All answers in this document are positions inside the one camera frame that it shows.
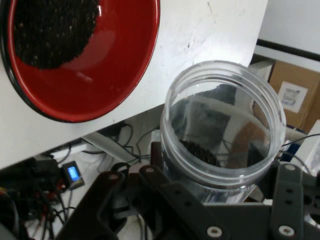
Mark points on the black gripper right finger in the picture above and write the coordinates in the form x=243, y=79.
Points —
x=287, y=200

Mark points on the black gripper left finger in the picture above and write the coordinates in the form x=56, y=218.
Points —
x=105, y=200

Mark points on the clear plastic jar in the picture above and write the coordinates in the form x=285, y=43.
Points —
x=275, y=107

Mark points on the black seeds heap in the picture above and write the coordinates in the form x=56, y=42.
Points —
x=55, y=32
x=202, y=152

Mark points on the power meter blue display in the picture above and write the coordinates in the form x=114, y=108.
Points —
x=73, y=175

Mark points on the white table leg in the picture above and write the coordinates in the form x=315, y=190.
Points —
x=112, y=147

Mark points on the red bowl with black rim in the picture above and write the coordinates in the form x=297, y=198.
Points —
x=100, y=82

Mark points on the brown cardboard box white label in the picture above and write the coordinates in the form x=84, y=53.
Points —
x=305, y=75

